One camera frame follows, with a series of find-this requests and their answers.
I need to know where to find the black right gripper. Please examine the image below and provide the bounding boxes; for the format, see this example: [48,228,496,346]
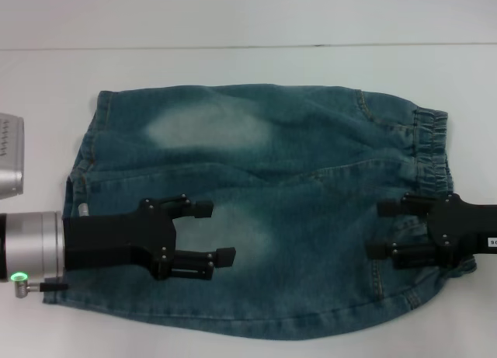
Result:
[367,192,497,270]

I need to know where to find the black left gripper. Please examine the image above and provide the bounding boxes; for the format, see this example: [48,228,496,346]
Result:
[61,194,238,281]

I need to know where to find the blue denim shorts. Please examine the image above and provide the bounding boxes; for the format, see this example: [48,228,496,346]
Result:
[41,83,478,342]

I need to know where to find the silver connector with black cable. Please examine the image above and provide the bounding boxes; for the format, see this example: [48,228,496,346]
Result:
[12,280,71,299]

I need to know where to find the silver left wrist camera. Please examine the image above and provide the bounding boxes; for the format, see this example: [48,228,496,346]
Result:
[0,112,25,200]

